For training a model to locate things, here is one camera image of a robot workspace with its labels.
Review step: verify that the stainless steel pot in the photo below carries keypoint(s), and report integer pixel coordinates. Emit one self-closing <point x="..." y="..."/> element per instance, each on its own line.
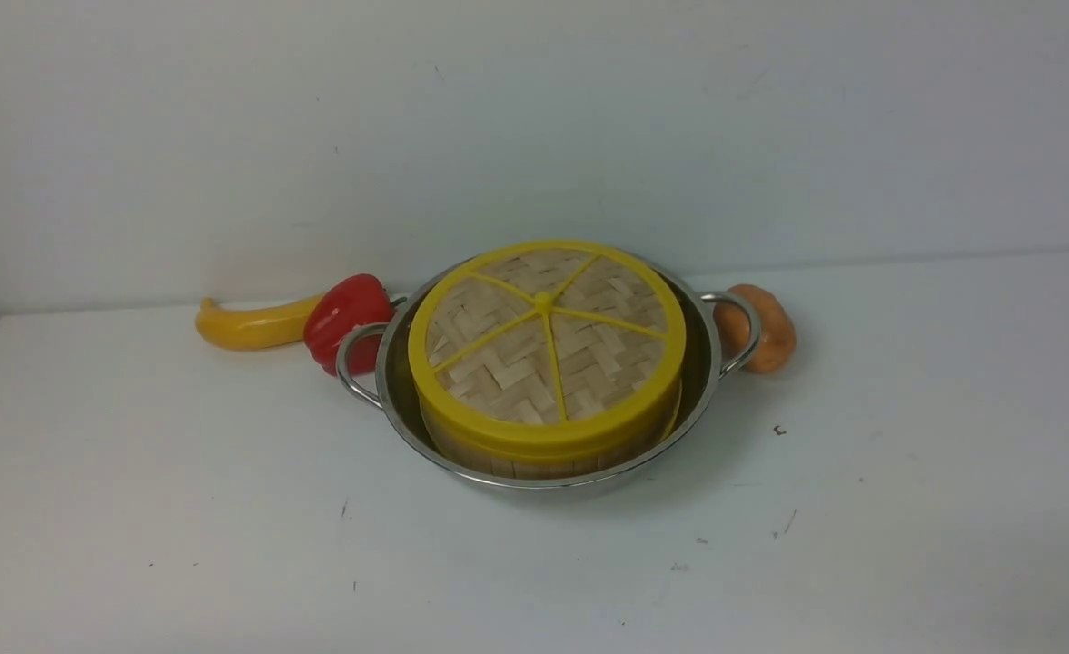
<point x="704" y="365"/>

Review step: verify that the brown potato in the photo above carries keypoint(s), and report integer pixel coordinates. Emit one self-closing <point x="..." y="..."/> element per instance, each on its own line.
<point x="778" y="340"/>

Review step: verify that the yellow bamboo steamer basket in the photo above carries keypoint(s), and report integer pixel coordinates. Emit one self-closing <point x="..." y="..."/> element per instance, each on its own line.
<point x="556" y="450"/>

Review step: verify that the yellow banana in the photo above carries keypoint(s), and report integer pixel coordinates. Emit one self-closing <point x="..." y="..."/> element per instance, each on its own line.
<point x="256" y="329"/>

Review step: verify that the red bell pepper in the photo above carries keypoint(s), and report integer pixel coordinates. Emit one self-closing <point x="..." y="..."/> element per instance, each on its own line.
<point x="354" y="302"/>

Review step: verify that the yellow bamboo steamer lid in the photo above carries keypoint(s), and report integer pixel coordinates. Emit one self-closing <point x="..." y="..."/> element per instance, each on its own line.
<point x="545" y="331"/>

